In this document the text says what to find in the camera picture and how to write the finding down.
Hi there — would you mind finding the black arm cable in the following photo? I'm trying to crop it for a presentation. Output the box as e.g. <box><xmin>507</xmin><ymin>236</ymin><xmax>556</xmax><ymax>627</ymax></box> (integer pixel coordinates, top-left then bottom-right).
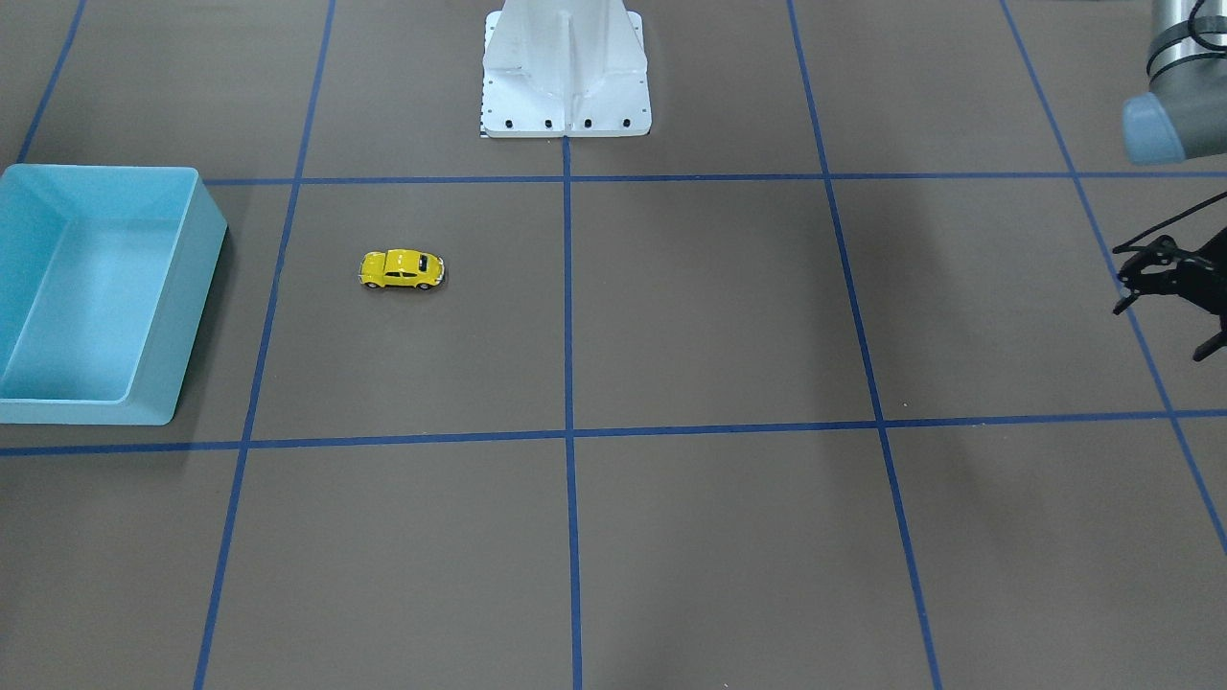
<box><xmin>1123</xmin><ymin>190</ymin><xmax>1227</xmax><ymax>252</ymax></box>

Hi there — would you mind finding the light blue plastic bin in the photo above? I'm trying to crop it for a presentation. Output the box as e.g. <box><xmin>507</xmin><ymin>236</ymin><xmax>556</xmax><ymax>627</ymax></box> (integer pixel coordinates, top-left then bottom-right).
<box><xmin>1</xmin><ymin>163</ymin><xmax>228</xmax><ymax>426</ymax></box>

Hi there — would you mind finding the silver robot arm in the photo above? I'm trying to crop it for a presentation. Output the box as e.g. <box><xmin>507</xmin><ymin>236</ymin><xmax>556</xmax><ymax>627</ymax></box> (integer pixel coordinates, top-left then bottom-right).
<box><xmin>1112</xmin><ymin>1</ymin><xmax>1226</xmax><ymax>362</ymax></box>

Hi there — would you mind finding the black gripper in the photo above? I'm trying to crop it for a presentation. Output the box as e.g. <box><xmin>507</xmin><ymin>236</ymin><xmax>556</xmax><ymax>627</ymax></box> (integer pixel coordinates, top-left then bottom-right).
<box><xmin>1112</xmin><ymin>227</ymin><xmax>1227</xmax><ymax>362</ymax></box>

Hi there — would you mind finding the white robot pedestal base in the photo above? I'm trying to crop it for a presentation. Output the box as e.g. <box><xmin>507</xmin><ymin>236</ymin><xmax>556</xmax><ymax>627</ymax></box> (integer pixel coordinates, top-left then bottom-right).
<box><xmin>479</xmin><ymin>1</ymin><xmax>653</xmax><ymax>139</ymax></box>

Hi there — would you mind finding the yellow beetle toy car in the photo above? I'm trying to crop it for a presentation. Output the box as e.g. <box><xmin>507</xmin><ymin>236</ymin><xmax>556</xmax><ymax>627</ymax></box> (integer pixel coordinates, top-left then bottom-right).
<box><xmin>357</xmin><ymin>248</ymin><xmax>448</xmax><ymax>291</ymax></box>

